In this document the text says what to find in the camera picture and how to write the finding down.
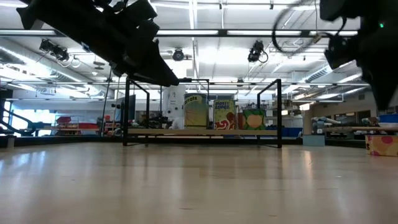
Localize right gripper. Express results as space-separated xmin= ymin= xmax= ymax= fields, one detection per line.
xmin=356 ymin=9 xmax=398 ymax=111

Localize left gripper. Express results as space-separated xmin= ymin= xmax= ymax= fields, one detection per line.
xmin=93 ymin=0 xmax=180 ymax=88

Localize yellow carrots label can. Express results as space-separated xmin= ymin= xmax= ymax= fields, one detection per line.
xmin=183 ymin=92 xmax=209 ymax=130

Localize yellow and red swirl can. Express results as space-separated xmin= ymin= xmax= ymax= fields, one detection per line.
xmin=213 ymin=99 xmax=237 ymax=131

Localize green and yellow can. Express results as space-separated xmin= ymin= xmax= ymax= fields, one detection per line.
xmin=242 ymin=108 xmax=267 ymax=131

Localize blue bin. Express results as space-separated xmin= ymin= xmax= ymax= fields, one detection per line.
xmin=377 ymin=114 xmax=398 ymax=124

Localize black monitor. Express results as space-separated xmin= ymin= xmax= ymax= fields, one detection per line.
xmin=119 ymin=94 xmax=137 ymax=123

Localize wooden workbench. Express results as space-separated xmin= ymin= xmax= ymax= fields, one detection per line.
xmin=325 ymin=125 xmax=398 ymax=133

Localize yellow can with pink dots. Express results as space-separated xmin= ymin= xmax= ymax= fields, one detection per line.
xmin=364 ymin=134 xmax=398 ymax=157

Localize black hanging device cluster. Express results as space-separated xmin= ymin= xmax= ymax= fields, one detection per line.
xmin=39 ymin=39 xmax=71 ymax=62

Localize black railing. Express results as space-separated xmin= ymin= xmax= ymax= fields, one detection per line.
xmin=0 ymin=105 xmax=35 ymax=136

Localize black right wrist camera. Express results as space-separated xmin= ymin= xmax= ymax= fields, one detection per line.
xmin=324 ymin=33 xmax=359 ymax=70

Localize black metal rig frame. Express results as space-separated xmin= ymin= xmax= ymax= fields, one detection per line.
xmin=0 ymin=29 xmax=371 ymax=149

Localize black overhead camera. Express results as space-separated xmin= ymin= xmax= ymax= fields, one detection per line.
xmin=248 ymin=39 xmax=269 ymax=63

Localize looped black camera cable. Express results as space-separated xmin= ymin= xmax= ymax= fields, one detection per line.
xmin=272 ymin=0 xmax=331 ymax=55

